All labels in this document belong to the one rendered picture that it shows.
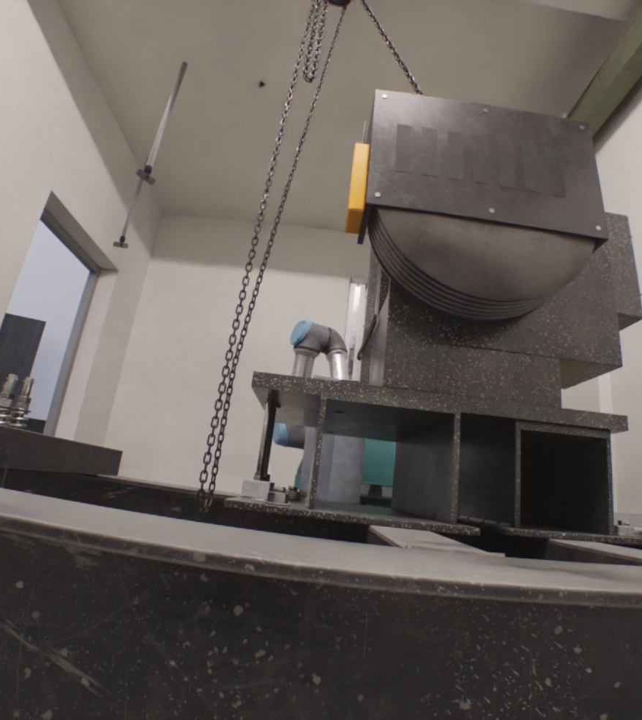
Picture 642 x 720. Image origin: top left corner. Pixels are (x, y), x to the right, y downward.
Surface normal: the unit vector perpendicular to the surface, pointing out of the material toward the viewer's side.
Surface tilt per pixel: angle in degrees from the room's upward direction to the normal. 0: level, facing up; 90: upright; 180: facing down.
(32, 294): 90
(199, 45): 180
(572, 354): 90
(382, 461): 90
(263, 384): 90
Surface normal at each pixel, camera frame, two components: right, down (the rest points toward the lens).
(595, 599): 0.01, -0.27
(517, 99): -0.12, 0.96
